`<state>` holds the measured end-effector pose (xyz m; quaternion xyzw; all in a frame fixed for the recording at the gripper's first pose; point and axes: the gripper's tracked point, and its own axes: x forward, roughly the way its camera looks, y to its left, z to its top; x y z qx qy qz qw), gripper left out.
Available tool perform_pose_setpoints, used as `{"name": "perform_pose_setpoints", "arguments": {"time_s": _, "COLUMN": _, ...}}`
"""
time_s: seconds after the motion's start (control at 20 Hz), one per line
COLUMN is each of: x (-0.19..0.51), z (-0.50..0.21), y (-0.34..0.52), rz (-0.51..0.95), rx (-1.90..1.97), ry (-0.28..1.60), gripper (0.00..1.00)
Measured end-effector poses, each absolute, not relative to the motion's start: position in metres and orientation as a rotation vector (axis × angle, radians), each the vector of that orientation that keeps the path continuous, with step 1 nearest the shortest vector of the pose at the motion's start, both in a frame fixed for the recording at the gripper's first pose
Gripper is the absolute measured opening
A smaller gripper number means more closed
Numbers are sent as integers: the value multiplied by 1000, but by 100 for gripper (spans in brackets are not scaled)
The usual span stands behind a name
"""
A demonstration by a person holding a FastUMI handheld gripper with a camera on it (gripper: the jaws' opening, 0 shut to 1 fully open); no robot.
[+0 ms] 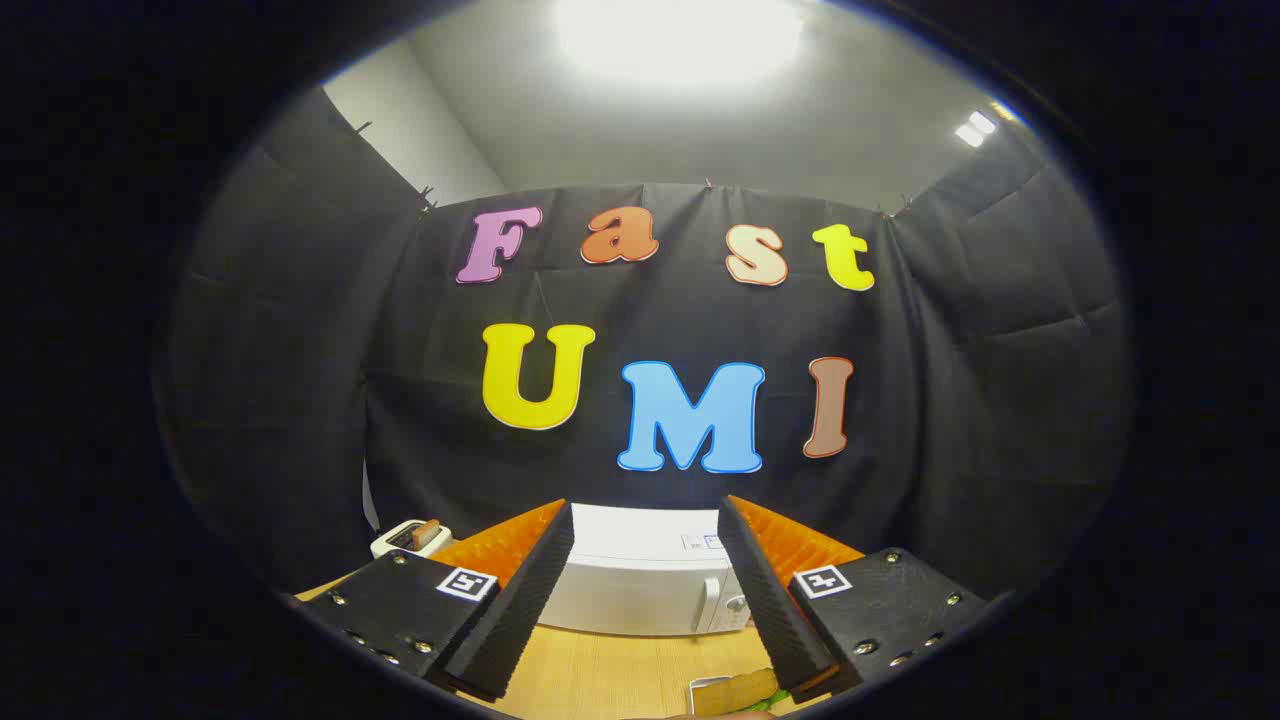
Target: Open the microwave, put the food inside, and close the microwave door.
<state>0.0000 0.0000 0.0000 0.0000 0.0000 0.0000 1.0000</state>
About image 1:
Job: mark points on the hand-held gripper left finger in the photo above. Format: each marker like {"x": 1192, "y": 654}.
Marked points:
{"x": 520, "y": 610}

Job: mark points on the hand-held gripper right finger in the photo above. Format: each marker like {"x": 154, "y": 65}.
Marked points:
{"x": 770, "y": 600}

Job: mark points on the brown bread lettuce sandwich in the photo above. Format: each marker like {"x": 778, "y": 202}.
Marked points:
{"x": 745, "y": 690}

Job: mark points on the white microwave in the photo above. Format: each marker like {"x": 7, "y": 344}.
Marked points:
{"x": 640, "y": 580}

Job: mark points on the toast slice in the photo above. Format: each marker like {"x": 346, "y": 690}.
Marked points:
{"x": 427, "y": 533}

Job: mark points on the white toaster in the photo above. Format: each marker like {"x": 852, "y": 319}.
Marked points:
{"x": 395, "y": 542}

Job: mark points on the black backdrop cloth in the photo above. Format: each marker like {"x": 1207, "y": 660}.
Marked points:
{"x": 300, "y": 400}

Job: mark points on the small ceiling light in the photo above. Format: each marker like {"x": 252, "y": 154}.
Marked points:
{"x": 975, "y": 128}

